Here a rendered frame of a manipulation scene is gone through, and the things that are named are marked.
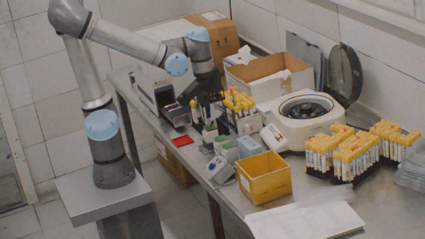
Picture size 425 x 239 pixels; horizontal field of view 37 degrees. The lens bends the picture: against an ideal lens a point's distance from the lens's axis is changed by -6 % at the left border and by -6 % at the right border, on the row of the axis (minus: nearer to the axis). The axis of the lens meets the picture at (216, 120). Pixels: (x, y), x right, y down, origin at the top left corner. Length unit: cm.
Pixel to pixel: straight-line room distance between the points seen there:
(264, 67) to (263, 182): 87
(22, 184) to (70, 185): 182
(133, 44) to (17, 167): 211
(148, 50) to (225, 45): 112
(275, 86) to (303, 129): 36
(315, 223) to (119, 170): 68
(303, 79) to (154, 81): 59
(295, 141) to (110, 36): 72
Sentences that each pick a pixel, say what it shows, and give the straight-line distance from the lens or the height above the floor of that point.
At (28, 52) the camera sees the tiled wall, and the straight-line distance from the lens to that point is 390.
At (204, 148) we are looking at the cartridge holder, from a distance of 242.
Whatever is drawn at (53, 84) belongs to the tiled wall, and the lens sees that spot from 398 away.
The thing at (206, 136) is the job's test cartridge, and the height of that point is 94.
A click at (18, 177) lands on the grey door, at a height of 20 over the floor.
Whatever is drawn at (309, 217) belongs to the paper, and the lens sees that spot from 196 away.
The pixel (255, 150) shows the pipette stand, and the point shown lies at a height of 97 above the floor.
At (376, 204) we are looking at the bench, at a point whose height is 88.
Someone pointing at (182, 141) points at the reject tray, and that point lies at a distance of 253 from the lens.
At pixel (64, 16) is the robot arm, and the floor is 151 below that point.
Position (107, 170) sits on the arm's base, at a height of 98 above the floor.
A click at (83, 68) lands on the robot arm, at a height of 129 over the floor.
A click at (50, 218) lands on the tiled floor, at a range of 399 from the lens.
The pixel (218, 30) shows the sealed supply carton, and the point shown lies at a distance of 315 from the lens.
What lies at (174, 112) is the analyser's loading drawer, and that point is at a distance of 263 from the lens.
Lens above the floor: 201
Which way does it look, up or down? 25 degrees down
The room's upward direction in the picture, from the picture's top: 9 degrees counter-clockwise
